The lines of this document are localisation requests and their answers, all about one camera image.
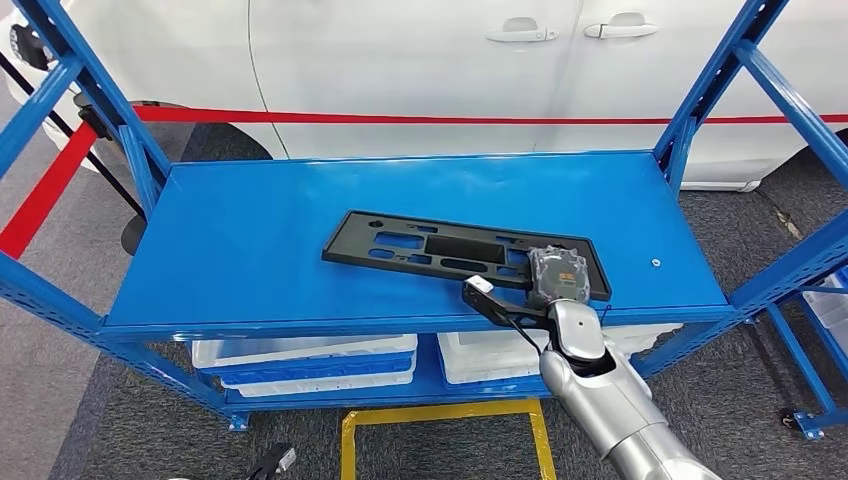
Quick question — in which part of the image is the large blue metal shelf rack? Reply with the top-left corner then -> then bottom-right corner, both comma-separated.
0,0 -> 848,432

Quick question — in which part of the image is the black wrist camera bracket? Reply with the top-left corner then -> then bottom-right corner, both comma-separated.
461,283 -> 554,331

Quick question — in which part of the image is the long red barrier belt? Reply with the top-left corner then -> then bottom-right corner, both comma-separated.
132,105 -> 848,127

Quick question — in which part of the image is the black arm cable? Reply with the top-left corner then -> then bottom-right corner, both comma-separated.
508,316 -> 548,359

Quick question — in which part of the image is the white car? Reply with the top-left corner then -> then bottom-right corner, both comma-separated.
0,0 -> 848,193

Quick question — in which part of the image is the black plastic plate bracket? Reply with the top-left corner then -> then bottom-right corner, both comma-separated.
321,209 -> 613,303

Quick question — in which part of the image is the white car door handle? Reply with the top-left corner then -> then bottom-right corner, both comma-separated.
582,11 -> 661,40
484,16 -> 561,44

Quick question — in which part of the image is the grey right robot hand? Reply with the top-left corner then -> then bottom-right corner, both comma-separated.
527,244 -> 592,310

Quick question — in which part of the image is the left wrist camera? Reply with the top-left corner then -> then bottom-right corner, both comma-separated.
245,443 -> 297,480

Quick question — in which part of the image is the short red barrier belt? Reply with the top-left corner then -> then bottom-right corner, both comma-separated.
0,122 -> 99,261

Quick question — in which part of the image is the black barrier stanchion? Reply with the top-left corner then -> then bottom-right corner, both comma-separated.
71,92 -> 148,256

